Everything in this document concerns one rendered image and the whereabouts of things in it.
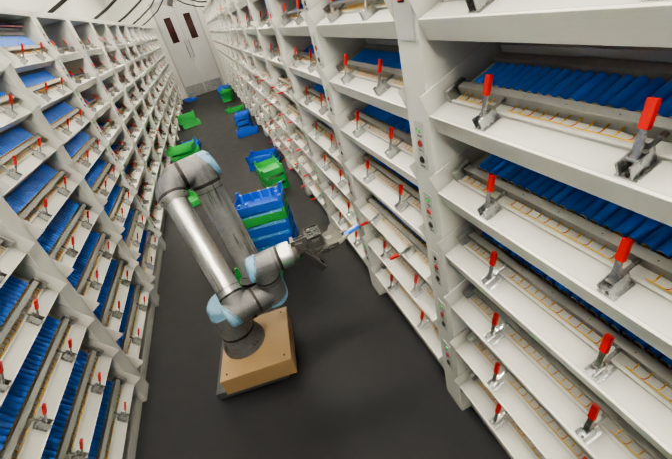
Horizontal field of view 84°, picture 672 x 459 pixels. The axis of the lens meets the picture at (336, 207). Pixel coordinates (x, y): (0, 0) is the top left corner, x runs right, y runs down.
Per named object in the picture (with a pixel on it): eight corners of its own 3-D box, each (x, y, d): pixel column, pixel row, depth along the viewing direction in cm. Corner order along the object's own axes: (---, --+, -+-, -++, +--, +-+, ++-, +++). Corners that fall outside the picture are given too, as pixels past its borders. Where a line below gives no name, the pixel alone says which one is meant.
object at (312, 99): (338, 132, 161) (320, 106, 154) (302, 108, 213) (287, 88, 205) (374, 102, 161) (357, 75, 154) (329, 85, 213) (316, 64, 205)
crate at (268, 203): (235, 219, 221) (230, 207, 217) (239, 203, 239) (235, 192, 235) (284, 206, 220) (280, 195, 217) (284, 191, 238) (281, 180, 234)
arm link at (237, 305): (139, 171, 138) (230, 329, 122) (171, 157, 142) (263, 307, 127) (147, 184, 148) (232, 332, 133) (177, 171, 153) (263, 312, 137)
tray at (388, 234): (438, 295, 120) (425, 278, 115) (364, 216, 172) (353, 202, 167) (486, 255, 120) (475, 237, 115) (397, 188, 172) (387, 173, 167)
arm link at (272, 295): (257, 302, 140) (245, 279, 133) (283, 285, 144) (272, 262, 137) (267, 317, 133) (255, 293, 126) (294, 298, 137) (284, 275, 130)
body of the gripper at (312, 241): (323, 232, 127) (290, 246, 125) (329, 252, 132) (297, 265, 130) (317, 222, 134) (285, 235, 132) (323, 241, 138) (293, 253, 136)
